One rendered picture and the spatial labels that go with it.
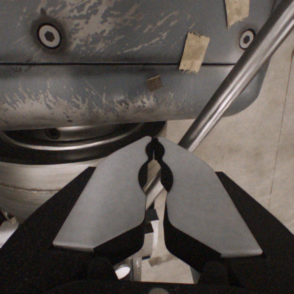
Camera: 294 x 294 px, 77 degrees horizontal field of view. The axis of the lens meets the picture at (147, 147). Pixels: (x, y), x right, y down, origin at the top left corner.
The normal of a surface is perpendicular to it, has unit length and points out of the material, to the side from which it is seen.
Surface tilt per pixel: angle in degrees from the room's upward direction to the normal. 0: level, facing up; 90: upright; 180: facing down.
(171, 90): 11
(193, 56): 2
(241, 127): 1
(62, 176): 2
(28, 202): 22
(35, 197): 17
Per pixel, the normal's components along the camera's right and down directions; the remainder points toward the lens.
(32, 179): -0.03, 0.51
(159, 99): 0.20, 0.76
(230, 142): 0.22, 0.51
